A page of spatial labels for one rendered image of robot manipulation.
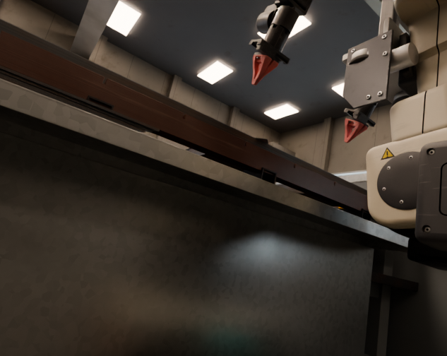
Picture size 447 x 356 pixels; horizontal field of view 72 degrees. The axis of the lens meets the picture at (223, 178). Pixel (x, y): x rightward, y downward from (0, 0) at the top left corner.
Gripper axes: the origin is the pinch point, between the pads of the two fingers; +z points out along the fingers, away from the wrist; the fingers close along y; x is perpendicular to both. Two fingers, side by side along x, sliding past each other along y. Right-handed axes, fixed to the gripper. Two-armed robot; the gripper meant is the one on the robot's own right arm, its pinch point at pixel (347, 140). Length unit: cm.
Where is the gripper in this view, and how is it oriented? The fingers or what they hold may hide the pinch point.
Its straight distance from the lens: 114.3
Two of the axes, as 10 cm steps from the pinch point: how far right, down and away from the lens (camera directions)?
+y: -7.9, -3.0, -5.3
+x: 4.3, 3.5, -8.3
